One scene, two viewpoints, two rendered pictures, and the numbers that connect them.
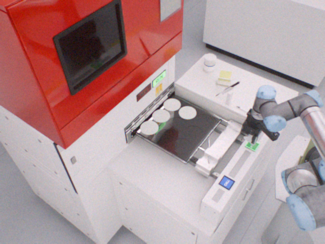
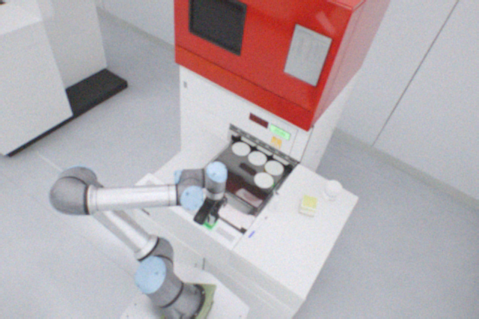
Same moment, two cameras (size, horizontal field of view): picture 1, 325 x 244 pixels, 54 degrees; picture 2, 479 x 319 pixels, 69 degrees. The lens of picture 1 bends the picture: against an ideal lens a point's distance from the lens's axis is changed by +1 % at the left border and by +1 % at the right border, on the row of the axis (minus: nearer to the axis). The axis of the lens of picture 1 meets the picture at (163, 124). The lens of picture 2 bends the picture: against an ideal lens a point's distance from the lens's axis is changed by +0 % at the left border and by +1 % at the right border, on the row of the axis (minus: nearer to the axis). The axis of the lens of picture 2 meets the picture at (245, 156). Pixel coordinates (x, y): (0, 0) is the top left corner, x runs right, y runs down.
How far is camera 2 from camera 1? 150 cm
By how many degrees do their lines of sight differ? 49
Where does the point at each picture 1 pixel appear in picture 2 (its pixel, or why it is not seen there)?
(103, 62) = (220, 39)
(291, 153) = (218, 291)
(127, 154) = (218, 141)
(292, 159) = not seen: hidden behind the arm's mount
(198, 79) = (308, 185)
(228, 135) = (236, 216)
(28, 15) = not seen: outside the picture
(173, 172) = not seen: hidden behind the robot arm
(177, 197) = (170, 175)
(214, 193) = (154, 182)
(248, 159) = (190, 216)
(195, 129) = (239, 185)
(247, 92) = (293, 232)
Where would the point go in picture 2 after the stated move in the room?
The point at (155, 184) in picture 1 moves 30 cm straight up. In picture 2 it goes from (185, 160) to (185, 120)
